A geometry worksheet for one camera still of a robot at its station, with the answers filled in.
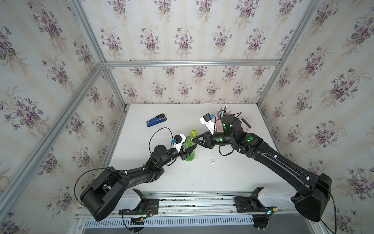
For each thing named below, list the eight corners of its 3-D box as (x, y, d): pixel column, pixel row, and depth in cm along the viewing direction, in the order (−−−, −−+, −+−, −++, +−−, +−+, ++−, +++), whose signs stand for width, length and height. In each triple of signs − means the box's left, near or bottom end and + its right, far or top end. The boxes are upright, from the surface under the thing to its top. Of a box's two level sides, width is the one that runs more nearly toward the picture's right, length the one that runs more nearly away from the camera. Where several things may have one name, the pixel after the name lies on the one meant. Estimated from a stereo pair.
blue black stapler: (148, 128, 107) (146, 124, 104) (146, 124, 109) (144, 120, 106) (166, 120, 112) (165, 116, 109) (163, 116, 115) (163, 112, 111)
